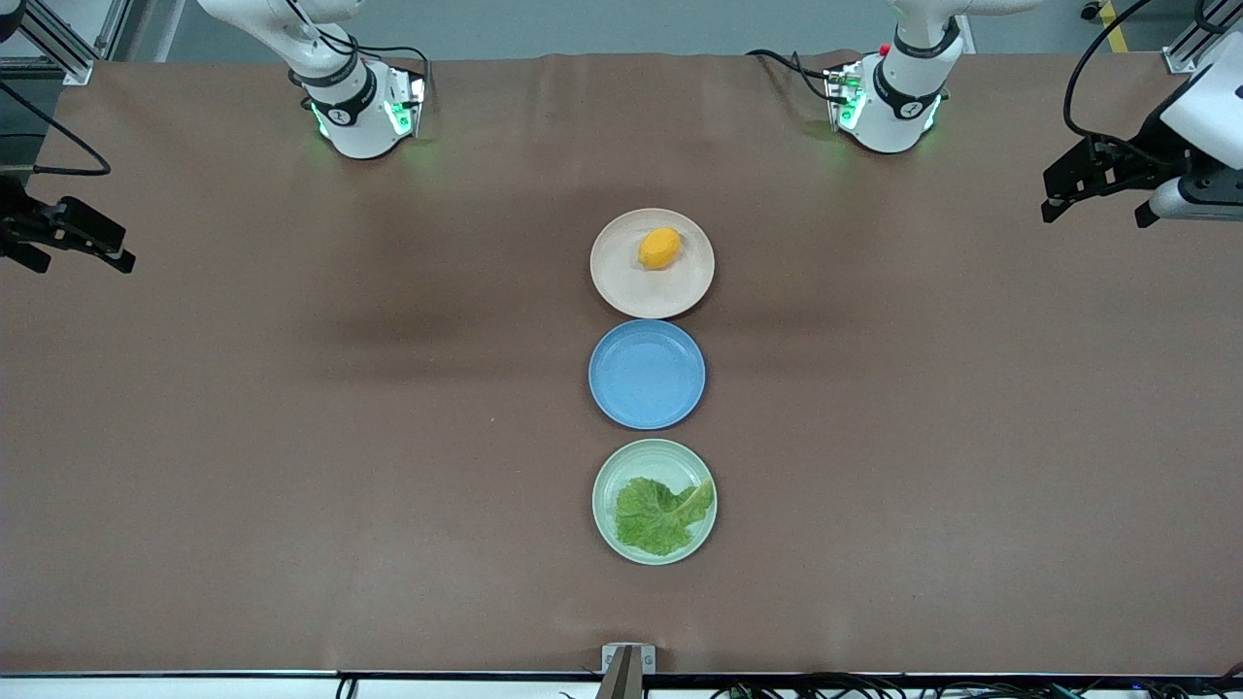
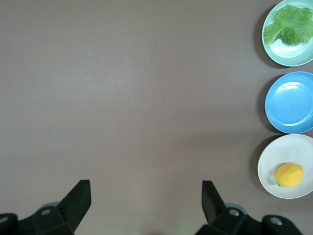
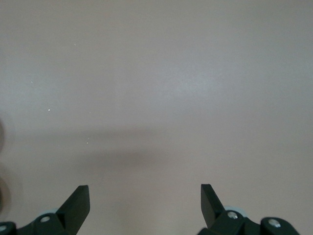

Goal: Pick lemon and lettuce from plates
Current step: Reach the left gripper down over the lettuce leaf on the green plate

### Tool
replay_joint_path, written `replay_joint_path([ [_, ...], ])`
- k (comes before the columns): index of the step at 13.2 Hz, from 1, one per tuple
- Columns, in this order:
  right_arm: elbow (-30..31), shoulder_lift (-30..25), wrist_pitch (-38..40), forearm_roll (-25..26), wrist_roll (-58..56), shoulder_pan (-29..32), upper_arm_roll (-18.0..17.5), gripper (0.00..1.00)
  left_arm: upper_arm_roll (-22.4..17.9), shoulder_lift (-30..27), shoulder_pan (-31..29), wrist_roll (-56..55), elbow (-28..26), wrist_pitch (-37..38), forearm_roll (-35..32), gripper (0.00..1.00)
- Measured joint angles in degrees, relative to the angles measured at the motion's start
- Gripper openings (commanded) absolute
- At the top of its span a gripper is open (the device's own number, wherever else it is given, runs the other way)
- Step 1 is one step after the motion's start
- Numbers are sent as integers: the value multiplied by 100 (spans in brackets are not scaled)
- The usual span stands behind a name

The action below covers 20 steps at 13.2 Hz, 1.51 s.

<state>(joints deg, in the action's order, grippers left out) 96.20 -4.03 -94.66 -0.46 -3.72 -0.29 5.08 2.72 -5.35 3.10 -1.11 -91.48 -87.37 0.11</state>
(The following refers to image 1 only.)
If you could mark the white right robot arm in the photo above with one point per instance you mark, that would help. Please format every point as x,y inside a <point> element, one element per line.
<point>354,116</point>

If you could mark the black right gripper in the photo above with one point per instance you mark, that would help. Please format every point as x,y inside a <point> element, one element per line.
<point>14,222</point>

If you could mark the grey metal bracket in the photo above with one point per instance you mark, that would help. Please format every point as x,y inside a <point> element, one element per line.
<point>646,658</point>

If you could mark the black caster wheel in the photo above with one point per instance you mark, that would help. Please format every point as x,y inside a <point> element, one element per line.
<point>1091,10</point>

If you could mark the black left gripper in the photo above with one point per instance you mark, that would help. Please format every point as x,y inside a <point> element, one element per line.
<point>1143,144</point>

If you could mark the pale green round plate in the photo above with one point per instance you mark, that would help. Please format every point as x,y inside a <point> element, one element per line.
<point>641,461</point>

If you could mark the yellow lemon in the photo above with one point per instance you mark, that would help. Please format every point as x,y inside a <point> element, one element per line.
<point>659,249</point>

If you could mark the blue round plate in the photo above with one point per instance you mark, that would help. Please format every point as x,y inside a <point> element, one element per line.
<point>647,375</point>

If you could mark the tan vertical bar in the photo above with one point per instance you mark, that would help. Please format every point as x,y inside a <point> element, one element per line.
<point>621,680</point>

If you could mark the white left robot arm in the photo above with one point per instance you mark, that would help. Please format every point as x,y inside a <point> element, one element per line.
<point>893,107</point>

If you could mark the aluminium frame profile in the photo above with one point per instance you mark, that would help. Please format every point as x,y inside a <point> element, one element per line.
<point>1190,49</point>
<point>58,44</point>

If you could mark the white table edge rail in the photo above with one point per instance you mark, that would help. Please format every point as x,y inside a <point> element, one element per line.
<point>194,688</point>

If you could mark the green lettuce leaf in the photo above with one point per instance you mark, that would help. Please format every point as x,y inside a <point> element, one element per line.
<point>655,519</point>

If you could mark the brown table mat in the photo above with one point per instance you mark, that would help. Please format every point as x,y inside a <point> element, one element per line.
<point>291,437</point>

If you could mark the beige round plate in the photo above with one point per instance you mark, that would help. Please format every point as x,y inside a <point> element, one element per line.
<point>621,282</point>

